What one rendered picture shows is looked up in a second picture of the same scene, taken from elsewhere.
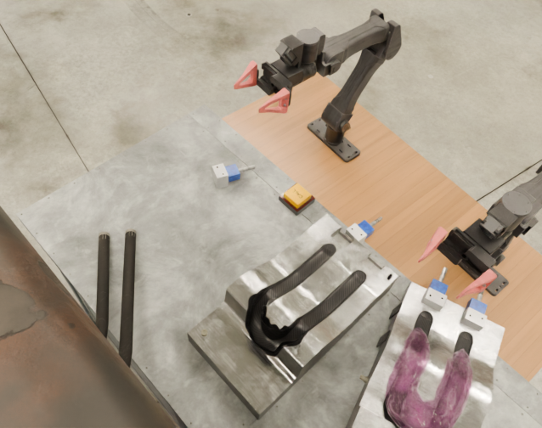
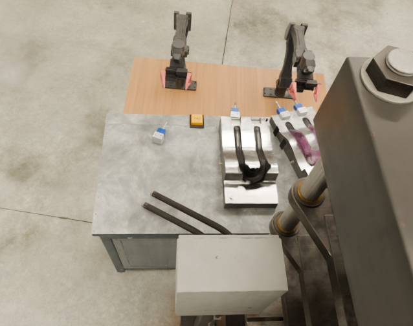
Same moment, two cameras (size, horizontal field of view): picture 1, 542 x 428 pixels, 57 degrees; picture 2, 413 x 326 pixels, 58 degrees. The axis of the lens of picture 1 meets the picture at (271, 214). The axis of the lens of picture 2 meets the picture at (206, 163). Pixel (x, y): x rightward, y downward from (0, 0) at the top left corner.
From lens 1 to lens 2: 0.93 m
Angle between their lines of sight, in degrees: 26
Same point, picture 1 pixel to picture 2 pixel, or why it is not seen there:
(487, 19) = not seen: outside the picture
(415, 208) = (239, 88)
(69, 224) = (121, 215)
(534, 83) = not seen: outside the picture
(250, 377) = (262, 195)
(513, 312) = (305, 99)
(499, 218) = (311, 65)
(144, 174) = (123, 165)
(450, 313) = (293, 116)
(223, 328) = (235, 189)
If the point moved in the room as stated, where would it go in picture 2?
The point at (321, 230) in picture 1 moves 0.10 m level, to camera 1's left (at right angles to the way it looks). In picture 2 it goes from (226, 123) to (212, 133)
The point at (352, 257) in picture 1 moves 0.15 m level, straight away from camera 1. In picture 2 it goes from (247, 123) to (235, 103)
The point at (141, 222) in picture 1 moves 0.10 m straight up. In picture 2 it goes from (149, 185) to (148, 176)
